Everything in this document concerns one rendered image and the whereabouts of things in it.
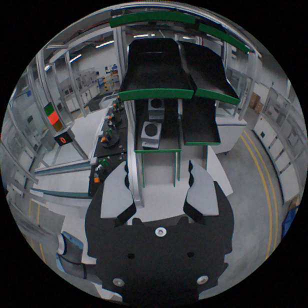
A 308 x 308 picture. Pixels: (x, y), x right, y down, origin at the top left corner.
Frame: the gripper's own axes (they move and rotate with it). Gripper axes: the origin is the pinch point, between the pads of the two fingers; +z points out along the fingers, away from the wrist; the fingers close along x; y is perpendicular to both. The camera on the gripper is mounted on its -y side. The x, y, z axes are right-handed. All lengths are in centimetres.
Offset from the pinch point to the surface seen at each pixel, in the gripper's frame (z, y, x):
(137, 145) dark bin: 16.1, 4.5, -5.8
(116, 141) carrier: 47, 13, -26
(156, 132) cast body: 11.4, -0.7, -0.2
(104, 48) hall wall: 818, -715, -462
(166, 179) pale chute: 22.0, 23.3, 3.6
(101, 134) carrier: 55, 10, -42
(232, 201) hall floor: 54, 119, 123
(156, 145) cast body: 13.1, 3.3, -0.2
